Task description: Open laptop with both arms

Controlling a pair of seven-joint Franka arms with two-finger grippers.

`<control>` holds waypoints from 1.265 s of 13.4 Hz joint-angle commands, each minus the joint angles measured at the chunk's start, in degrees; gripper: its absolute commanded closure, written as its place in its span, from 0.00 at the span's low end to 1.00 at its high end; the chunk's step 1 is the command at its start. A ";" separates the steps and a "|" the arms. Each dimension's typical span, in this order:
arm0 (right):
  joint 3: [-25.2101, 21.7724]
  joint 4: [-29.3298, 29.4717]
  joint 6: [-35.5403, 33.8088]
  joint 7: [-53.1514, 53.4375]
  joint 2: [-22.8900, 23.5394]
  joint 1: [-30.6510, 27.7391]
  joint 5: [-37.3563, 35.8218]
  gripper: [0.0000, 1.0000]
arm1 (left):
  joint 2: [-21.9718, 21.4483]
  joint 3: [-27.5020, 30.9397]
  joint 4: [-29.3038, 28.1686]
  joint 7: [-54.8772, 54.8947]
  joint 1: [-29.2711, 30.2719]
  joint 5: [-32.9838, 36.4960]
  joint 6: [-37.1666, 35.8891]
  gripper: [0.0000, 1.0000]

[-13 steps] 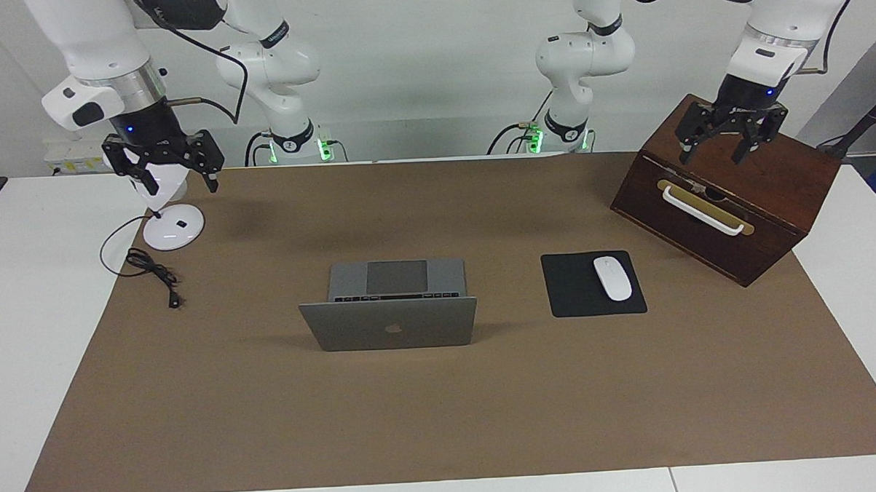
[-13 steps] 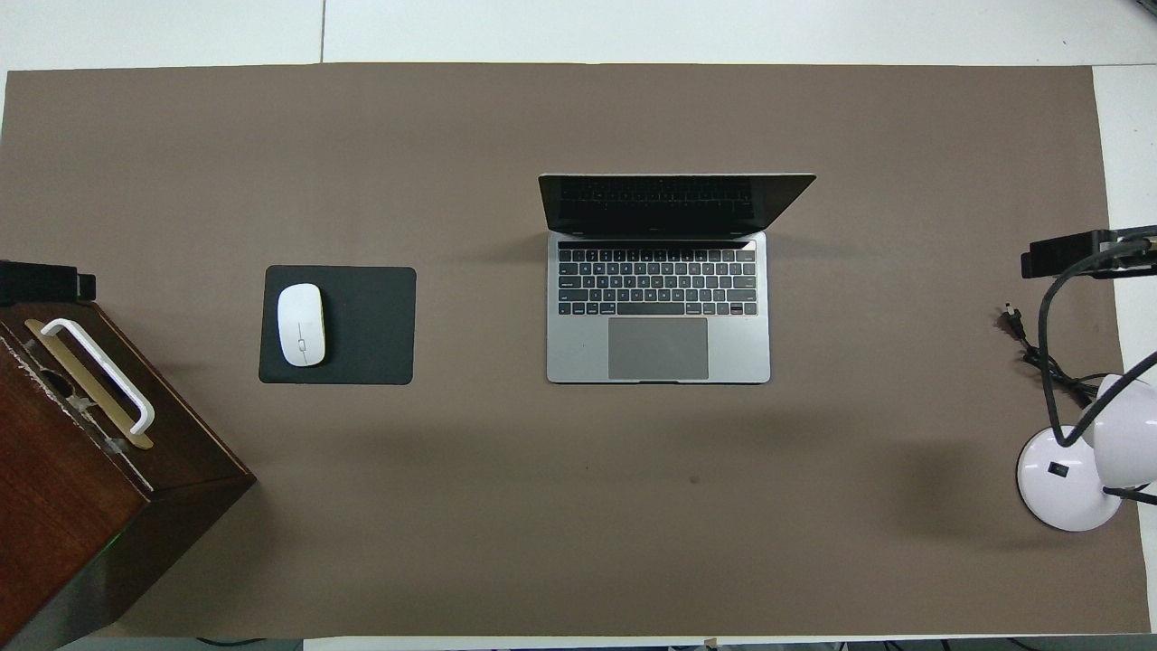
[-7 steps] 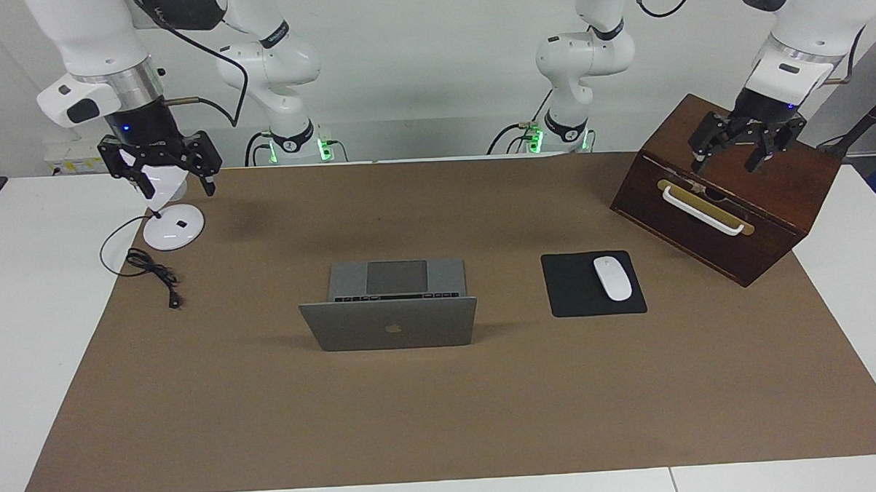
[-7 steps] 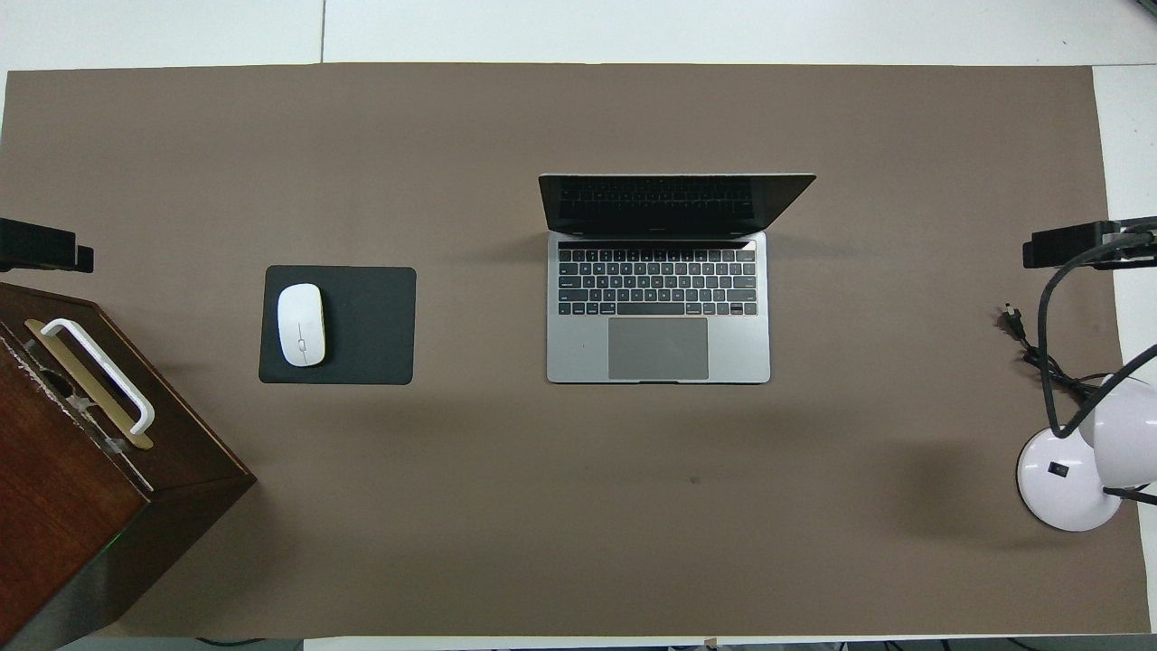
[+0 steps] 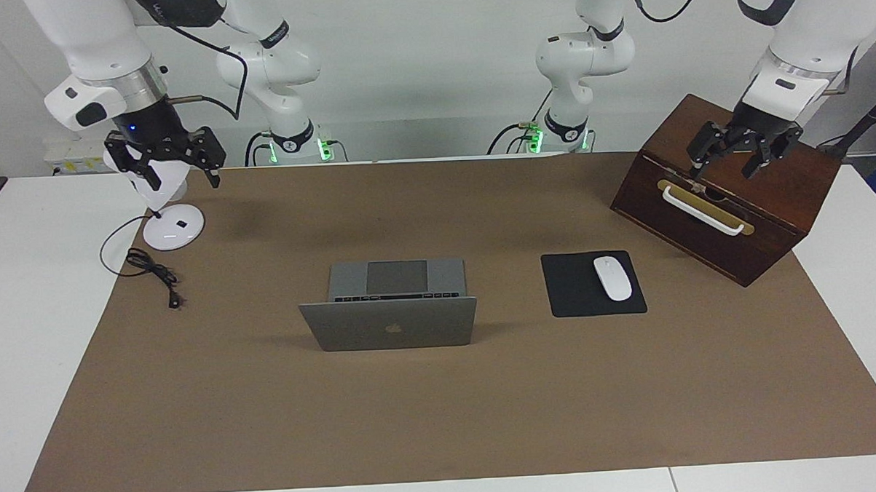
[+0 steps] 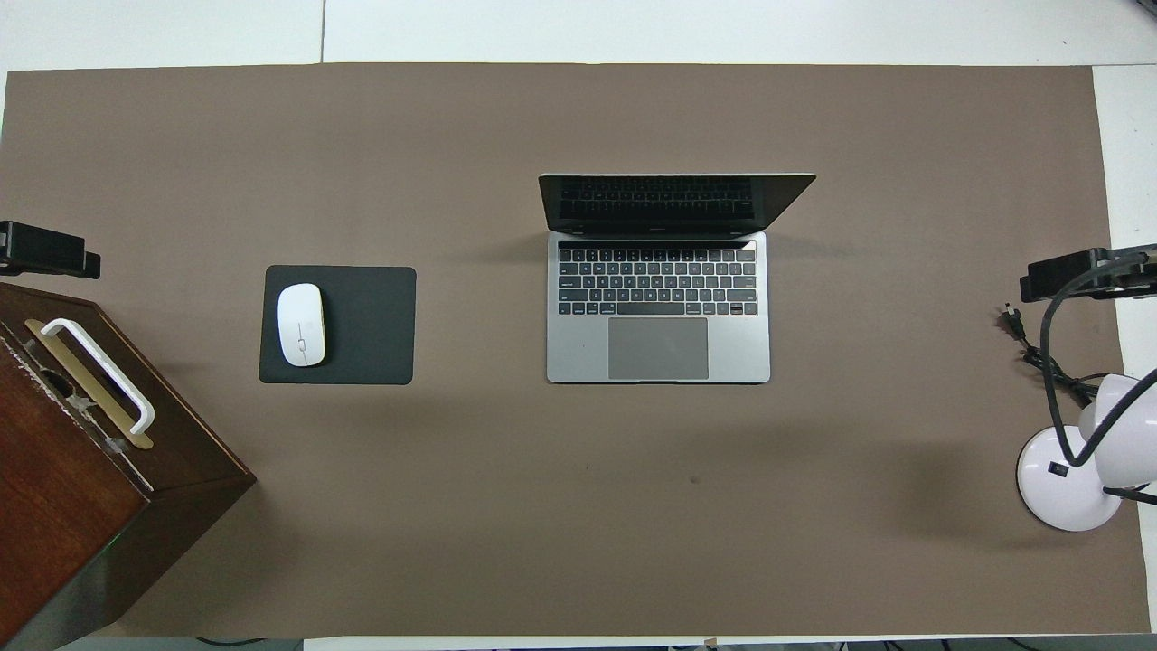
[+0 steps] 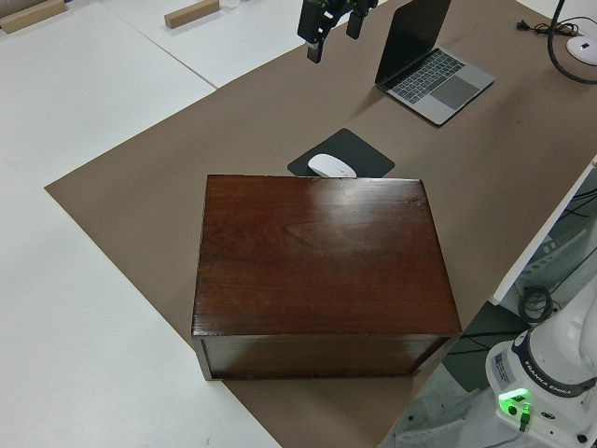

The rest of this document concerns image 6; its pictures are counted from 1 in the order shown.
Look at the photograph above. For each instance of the white computer mouse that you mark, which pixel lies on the white computer mouse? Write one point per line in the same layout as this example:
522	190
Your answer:
301	325

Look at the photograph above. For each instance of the black mouse pad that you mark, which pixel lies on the black mouse pad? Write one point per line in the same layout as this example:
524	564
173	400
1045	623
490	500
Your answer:
371	325

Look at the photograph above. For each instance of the dark wooden box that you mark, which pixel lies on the dark wooden box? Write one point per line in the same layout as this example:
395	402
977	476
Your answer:
63	506

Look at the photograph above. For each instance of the brown table mat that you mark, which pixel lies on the brown table mat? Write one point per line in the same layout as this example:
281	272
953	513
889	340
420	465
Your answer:
181	163

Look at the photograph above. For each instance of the silver laptop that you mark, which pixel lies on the silver laptop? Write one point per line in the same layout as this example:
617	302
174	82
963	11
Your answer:
587	353

